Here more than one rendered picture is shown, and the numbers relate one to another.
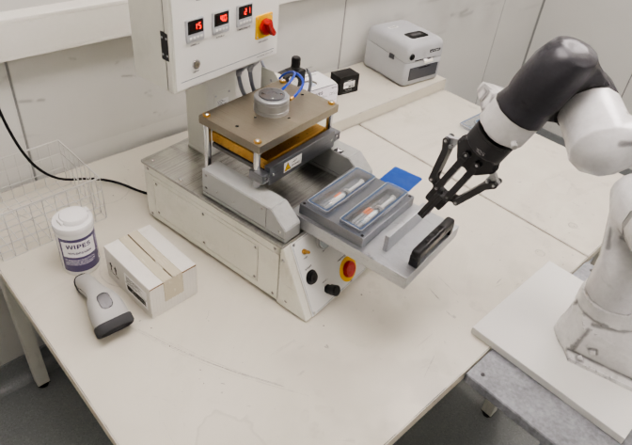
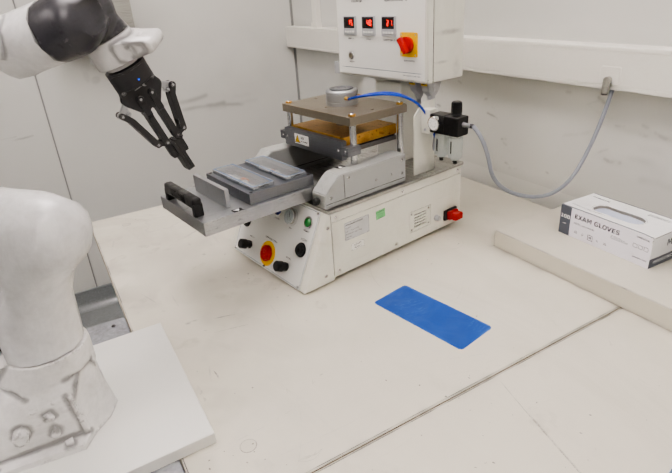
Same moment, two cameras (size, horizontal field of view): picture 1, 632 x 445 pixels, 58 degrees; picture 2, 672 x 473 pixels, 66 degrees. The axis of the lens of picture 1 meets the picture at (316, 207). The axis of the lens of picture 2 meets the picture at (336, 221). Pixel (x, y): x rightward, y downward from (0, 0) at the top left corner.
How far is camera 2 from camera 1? 1.90 m
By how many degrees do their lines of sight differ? 88
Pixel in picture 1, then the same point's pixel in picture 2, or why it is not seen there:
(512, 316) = (150, 355)
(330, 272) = (257, 236)
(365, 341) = (196, 270)
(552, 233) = not seen: outside the picture
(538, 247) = (260, 448)
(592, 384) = not seen: hidden behind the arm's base
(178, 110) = (526, 175)
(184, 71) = (344, 57)
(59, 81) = (450, 96)
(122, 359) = not seen: hidden behind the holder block
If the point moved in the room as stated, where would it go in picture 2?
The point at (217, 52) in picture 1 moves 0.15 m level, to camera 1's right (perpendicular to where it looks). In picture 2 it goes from (367, 52) to (353, 61)
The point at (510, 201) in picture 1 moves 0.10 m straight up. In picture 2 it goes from (398, 455) to (397, 402)
